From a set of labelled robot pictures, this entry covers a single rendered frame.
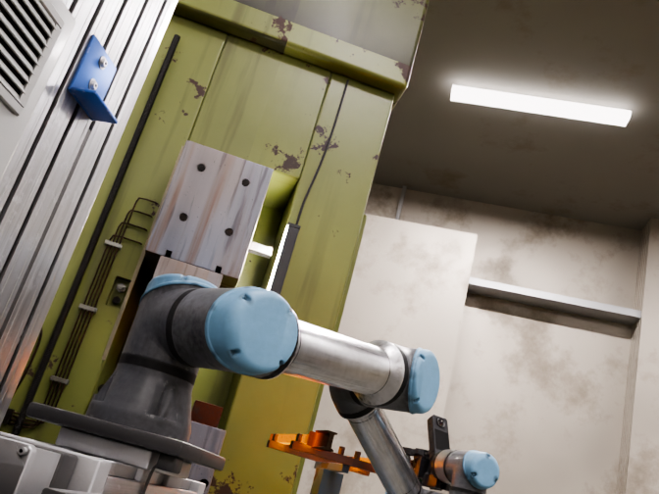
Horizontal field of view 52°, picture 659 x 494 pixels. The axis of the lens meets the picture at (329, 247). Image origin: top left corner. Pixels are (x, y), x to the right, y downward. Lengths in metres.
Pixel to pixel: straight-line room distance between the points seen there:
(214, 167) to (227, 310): 1.39
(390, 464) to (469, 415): 4.50
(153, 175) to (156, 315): 1.41
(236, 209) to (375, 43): 0.91
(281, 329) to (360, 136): 1.70
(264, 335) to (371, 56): 1.89
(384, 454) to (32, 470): 0.86
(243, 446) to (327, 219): 0.82
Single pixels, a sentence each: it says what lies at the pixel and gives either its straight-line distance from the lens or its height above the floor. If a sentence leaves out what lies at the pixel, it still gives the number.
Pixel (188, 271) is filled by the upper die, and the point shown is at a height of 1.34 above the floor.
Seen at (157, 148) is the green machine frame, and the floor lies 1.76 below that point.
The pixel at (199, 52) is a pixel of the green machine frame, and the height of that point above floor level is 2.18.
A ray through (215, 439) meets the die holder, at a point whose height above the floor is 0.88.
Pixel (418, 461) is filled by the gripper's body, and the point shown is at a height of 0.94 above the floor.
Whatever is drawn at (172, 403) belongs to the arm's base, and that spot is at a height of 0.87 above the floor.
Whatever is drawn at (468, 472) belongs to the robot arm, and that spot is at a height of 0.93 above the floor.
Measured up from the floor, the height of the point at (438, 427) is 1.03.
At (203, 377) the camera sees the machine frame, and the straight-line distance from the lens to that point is 2.57.
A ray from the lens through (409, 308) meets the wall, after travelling 5.58.
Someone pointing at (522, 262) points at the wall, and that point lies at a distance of 6.38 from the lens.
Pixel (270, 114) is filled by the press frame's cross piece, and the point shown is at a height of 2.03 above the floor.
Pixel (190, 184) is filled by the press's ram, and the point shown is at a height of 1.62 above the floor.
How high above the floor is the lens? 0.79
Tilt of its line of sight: 20 degrees up
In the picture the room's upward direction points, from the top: 15 degrees clockwise
